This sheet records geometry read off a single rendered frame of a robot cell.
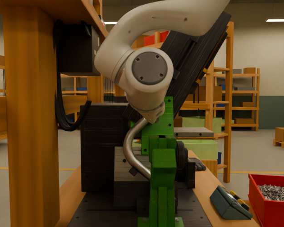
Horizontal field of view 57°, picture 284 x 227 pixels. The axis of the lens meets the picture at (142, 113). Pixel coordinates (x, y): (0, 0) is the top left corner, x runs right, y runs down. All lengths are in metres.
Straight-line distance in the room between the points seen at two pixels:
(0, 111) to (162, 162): 0.42
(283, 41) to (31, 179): 10.74
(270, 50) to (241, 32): 1.23
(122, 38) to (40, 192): 0.47
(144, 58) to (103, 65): 0.09
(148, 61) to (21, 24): 0.41
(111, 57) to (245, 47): 10.18
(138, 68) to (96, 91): 1.28
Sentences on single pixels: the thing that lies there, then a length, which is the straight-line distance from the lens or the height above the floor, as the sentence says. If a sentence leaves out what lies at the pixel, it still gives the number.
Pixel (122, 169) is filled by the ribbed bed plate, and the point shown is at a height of 1.02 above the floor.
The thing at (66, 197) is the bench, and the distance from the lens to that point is 1.12.
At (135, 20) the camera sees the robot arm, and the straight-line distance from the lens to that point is 0.51.
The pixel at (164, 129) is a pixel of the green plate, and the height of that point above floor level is 1.16.
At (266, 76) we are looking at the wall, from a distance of 10.76.
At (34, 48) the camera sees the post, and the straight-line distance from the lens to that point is 0.74.
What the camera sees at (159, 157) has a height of 1.13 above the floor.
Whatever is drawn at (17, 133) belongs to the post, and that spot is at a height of 1.18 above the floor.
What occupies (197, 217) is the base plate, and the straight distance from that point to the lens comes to 0.89.
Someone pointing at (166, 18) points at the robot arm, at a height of 1.42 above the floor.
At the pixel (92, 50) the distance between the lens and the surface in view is 0.87.
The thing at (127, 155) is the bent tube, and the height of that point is 1.08.
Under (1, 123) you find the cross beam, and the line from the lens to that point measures 0.74.
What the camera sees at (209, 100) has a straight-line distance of 3.58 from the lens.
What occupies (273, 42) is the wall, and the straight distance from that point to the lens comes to 10.99.
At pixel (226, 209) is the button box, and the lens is 0.89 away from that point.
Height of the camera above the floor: 1.28
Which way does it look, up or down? 4 degrees down
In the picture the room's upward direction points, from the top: straight up
